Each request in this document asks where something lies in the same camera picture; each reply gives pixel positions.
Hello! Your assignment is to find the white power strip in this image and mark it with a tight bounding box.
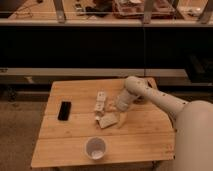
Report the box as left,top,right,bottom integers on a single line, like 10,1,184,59
94,91,107,116

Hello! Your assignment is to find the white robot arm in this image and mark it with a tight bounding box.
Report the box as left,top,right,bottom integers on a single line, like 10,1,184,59
115,76,213,171

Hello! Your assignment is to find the long wooden workbench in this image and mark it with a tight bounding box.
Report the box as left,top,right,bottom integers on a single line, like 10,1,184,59
0,0,213,27

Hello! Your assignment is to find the black smartphone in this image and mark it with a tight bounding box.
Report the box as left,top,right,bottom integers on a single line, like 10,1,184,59
58,101,72,121

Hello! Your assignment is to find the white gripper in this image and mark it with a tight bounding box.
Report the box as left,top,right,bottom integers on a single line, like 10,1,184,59
106,89,138,128

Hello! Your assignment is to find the wooden folding table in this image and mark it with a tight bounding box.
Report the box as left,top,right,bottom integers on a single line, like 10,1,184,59
31,79,174,168

